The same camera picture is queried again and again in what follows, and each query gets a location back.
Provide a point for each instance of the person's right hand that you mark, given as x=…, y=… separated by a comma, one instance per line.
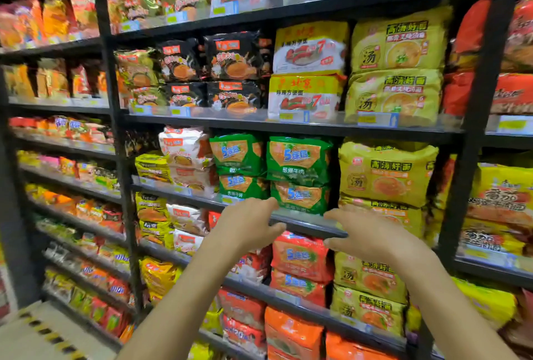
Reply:
x=383, y=239

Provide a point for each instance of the person's left hand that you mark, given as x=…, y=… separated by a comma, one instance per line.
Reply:
x=245, y=226

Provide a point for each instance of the yellow noodle multipack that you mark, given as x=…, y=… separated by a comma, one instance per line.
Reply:
x=387, y=172

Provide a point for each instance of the noodle packets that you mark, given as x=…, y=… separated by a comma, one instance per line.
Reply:
x=300, y=160

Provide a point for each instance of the pink noodle multipack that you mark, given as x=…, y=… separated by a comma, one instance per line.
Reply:
x=185, y=145

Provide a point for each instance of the black metal store shelving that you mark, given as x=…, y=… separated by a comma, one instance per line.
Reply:
x=479, y=102

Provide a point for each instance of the person's left forearm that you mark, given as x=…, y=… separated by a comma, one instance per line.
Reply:
x=179, y=310

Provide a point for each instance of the person's right forearm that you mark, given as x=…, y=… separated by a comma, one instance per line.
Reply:
x=458, y=318

